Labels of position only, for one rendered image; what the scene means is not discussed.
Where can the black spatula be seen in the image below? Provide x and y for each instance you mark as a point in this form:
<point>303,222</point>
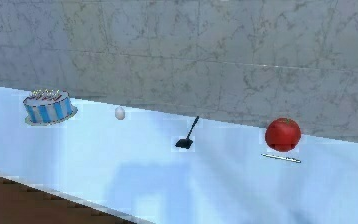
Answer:
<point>185,142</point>

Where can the white egg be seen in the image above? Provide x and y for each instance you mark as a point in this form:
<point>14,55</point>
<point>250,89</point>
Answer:
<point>119,113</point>

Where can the red tomato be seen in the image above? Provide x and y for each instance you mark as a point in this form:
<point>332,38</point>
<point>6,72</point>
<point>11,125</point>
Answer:
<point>283,134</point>

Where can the blue white striped cake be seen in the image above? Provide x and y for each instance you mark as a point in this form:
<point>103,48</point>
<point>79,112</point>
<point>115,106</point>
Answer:
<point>49,108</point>

